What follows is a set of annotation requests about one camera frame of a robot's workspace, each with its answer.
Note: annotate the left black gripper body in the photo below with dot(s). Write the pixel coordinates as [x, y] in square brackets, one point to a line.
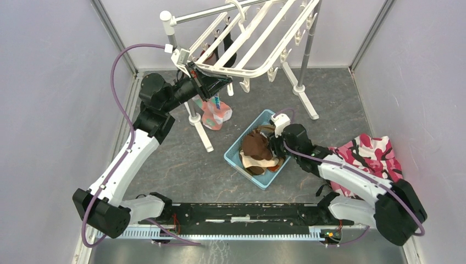
[200, 82]

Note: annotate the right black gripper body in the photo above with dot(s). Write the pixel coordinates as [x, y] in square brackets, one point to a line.
[278, 145]

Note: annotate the salmon pink sock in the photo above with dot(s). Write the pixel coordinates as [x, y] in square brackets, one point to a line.
[206, 116]
[220, 112]

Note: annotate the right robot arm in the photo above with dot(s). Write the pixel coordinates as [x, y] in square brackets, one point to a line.
[393, 208]

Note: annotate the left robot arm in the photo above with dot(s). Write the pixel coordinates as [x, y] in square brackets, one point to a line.
[102, 206]

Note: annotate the black sock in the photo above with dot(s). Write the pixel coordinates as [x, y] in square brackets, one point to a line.
[213, 58]
[227, 41]

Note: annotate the white sock drying rack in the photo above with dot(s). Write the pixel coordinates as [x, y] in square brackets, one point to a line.
[250, 24]

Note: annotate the pink camouflage cloth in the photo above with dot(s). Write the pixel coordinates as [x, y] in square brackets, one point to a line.
[374, 155]

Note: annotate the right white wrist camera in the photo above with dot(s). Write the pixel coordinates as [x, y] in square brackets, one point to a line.
[280, 122]

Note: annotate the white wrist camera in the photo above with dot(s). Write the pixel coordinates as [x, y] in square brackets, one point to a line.
[181, 57]
[280, 122]

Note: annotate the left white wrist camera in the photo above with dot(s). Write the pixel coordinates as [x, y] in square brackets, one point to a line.
[181, 57]

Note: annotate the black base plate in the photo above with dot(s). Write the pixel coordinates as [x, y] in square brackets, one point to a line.
[248, 218]

